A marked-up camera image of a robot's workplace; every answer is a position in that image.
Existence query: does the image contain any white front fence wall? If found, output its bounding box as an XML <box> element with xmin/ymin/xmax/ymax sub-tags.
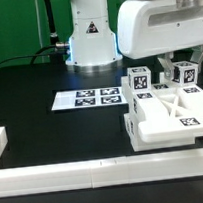
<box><xmin>0</xmin><ymin>148</ymin><xmax>203</xmax><ymax>198</ymax></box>

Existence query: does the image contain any white marker base plate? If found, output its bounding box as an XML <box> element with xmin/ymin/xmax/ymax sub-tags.
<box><xmin>52</xmin><ymin>87</ymin><xmax>127</xmax><ymax>111</ymax></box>

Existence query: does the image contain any black cable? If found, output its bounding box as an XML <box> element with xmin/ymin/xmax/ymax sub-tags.
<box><xmin>0</xmin><ymin>41</ymin><xmax>72</xmax><ymax>75</ymax></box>

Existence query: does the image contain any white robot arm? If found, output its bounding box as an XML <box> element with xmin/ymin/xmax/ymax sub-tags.
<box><xmin>66</xmin><ymin>0</ymin><xmax>203</xmax><ymax>80</ymax></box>

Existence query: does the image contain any white chair seat part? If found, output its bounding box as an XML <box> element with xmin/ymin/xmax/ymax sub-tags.
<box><xmin>124</xmin><ymin>113</ymin><xmax>196</xmax><ymax>151</ymax></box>

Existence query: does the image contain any white chair back frame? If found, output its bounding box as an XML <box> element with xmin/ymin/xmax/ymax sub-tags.
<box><xmin>121</xmin><ymin>77</ymin><xmax>203</xmax><ymax>144</ymax></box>

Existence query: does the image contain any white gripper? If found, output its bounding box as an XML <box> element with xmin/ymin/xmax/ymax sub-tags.
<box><xmin>117</xmin><ymin>0</ymin><xmax>203</xmax><ymax>80</ymax></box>

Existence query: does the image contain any black vertical hose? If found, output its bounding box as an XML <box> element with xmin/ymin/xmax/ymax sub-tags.
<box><xmin>43</xmin><ymin>0</ymin><xmax>60</xmax><ymax>46</ymax></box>

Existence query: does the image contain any white tagged cube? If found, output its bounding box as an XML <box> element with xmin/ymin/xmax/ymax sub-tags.
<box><xmin>127</xmin><ymin>66</ymin><xmax>151</xmax><ymax>92</ymax></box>
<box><xmin>173</xmin><ymin>61</ymin><xmax>198</xmax><ymax>87</ymax></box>

